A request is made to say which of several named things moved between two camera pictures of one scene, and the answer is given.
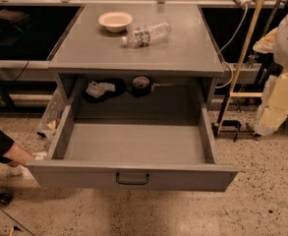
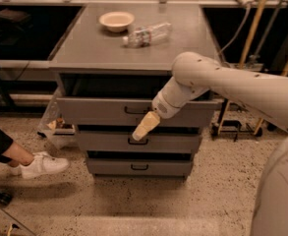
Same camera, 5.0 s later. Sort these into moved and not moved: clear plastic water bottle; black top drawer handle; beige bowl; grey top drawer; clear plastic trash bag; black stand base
Moved: black top drawer handle; grey top drawer
Not moved: beige bowl; black stand base; clear plastic water bottle; clear plastic trash bag
